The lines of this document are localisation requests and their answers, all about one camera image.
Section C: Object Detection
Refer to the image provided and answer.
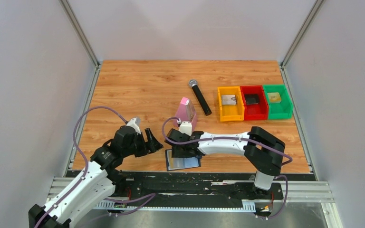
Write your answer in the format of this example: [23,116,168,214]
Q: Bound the gold cards in green bin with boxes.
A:
[267,92,282,104]

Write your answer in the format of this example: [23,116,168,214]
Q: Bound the white cards in yellow bin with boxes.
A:
[221,95,237,106]

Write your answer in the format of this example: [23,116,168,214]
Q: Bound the black microphone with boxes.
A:
[189,79,212,116]

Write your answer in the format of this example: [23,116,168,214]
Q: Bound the red plastic bin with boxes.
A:
[240,85,269,121]

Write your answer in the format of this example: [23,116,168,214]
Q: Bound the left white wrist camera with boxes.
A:
[126,117,142,134]

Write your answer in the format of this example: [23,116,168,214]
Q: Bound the blue leather card holder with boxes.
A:
[165,149,201,171]

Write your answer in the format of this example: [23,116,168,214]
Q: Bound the black cards in red bin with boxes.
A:
[244,94,260,105]

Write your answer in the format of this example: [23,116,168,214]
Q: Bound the green plastic bin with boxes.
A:
[263,84,293,120]

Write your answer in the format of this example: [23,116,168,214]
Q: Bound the pink metronome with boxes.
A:
[174,97,198,130]

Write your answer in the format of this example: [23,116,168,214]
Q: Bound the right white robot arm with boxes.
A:
[163,126,292,199]

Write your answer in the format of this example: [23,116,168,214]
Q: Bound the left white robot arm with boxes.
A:
[28,125,163,228]

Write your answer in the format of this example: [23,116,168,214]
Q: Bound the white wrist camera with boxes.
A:
[178,121,192,136]
[126,117,142,134]

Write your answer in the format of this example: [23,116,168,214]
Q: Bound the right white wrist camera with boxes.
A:
[178,121,192,136]

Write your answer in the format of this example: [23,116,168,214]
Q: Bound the yellow plastic bin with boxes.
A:
[217,86,244,122]

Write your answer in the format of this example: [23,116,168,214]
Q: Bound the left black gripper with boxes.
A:
[123,128,164,157]

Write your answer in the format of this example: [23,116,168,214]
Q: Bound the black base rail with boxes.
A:
[111,172,284,208]

